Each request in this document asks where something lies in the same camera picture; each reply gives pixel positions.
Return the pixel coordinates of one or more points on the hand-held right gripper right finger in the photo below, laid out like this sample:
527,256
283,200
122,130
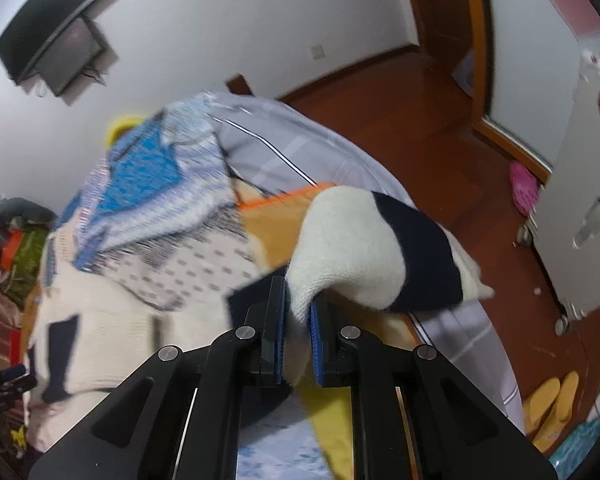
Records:
316,340

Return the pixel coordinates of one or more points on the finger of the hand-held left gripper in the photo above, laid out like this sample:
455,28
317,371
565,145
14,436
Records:
11,374

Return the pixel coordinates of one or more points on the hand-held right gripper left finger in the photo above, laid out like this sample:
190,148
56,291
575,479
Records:
280,332

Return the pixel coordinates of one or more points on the cream and navy knit sweater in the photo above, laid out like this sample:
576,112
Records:
350,240

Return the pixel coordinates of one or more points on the pile of mixed clothes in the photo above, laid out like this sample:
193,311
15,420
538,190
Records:
10,240

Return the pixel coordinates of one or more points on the red striped cloth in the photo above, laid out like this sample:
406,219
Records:
0,315

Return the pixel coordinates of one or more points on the orange fleece blanket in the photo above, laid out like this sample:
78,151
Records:
275,230

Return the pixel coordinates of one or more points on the grey striped bed sheet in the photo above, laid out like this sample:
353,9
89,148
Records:
290,135

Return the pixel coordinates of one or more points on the blue patterned patchwork blanket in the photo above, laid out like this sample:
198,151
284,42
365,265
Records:
145,180

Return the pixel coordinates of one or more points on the yellow slipper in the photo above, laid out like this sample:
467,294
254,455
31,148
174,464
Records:
541,405

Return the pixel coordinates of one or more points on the pair of yellow slippers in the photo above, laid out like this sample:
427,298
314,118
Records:
560,420

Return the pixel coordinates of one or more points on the yellow round cushion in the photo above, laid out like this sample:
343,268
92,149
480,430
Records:
122,129

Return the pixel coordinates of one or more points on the pink slipper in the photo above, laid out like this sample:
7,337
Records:
524,187

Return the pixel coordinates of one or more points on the teal patterned cloth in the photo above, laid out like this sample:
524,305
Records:
577,442

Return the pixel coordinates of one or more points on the white wheeled cabinet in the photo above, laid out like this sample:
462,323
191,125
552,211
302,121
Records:
585,185

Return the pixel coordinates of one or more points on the wooden bed post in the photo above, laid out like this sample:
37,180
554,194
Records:
239,84

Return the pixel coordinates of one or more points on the white wall socket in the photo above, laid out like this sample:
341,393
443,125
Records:
317,52

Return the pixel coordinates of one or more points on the wooden door frame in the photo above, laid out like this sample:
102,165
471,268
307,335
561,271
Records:
485,85

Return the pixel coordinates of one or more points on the small grey wall monitor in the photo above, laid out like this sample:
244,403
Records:
70,57

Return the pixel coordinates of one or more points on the black wall television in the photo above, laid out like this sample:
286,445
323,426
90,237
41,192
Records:
40,15

